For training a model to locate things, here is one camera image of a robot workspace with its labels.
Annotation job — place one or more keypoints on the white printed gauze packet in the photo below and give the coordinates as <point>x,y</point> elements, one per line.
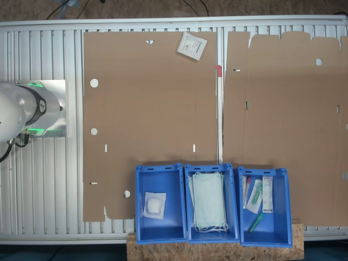
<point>191,45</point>

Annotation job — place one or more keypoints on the brown cardboard sheet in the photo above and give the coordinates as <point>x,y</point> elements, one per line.
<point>149,108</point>
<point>285,122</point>

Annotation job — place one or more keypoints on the red tape mark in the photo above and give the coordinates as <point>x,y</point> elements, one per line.
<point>218,70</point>

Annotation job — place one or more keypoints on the stack of pale face masks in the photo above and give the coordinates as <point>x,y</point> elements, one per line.
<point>208,201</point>

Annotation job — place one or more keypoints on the red-capped sample tube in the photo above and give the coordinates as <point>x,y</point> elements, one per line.
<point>246,187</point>

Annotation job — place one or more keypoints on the blue plastic bin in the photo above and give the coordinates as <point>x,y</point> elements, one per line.
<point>231,206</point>
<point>160,231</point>
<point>280,217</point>

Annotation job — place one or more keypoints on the clear pouch with green part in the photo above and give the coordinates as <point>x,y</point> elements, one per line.
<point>255,195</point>

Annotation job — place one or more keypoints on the narrow white printed box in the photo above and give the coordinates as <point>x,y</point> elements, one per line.
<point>267,194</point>

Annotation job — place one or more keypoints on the green plastic tube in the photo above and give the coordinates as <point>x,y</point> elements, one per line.
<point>255,223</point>

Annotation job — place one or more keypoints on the chipboard wood block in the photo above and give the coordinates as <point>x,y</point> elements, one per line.
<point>212,251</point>

